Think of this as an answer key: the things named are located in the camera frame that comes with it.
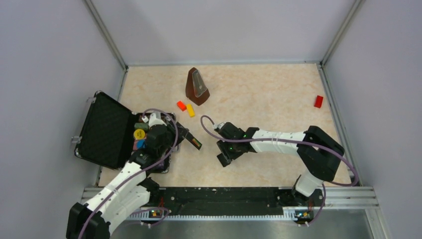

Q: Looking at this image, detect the black remote control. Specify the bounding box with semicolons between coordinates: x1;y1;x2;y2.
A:
185;132;202;150

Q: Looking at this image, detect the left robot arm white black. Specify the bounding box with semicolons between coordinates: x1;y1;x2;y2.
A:
66;109;193;239

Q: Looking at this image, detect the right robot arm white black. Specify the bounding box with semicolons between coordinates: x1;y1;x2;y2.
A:
214;122;344;206

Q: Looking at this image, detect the yellow block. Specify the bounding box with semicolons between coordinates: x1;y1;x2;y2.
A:
186;104;196;118

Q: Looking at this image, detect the orange block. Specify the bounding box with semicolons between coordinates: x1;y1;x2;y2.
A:
177;101;187;112

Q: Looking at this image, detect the blue poker chip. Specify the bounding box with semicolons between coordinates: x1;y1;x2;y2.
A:
135;139;145;149

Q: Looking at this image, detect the yellow poker chip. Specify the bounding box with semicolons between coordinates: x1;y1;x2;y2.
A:
133;129;146;140

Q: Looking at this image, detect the brown wooden metronome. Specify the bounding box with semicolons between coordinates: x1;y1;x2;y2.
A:
185;67;210;106

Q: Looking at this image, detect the black poker chip case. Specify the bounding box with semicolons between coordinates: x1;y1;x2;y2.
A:
71;91;182;174

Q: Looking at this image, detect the red block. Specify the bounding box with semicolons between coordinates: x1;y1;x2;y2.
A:
314;95;324;109

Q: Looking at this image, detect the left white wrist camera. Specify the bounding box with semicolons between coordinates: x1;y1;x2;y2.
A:
141;111;167;128

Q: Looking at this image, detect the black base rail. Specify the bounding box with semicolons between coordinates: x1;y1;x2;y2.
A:
144;187;323;216

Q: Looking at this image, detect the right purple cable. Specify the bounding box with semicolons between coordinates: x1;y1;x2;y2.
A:
200;115;359;228

